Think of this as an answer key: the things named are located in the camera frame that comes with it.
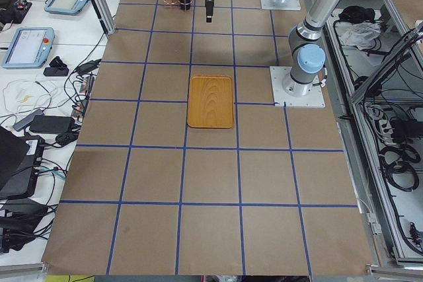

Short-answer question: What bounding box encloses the wooden tray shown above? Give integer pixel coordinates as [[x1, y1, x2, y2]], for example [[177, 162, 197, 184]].
[[187, 75, 234, 129]]

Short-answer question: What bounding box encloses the teach pendant far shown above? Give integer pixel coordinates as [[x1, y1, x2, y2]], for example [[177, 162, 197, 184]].
[[44, 0, 88, 15]]

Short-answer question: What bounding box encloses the teach pendant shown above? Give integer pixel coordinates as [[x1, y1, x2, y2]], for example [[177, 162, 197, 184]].
[[1, 27, 55, 69], [44, 0, 88, 15]]

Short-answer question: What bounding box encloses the crumpled white cloth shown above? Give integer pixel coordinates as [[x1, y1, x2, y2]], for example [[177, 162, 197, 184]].
[[340, 22, 381, 50]]

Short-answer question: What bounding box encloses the teach pendant near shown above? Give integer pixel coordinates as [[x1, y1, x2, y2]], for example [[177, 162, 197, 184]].
[[1, 27, 55, 69]]

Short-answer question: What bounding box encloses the black power adapter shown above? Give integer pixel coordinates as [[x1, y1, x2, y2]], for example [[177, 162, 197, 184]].
[[29, 116, 75, 134]]

